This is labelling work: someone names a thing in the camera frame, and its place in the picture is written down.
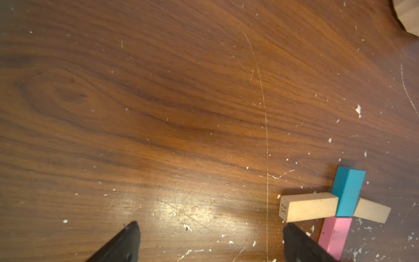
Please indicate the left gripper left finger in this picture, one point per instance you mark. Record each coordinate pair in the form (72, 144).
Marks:
(123, 247)

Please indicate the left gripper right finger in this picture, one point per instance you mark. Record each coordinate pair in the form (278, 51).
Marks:
(299, 247)

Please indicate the pink block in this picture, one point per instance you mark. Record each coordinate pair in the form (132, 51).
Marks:
(334, 234)

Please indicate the natural wooden block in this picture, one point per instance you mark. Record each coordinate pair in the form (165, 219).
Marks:
(302, 207)
(372, 211)

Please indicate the teal block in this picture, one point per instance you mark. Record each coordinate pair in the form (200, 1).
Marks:
(347, 187)

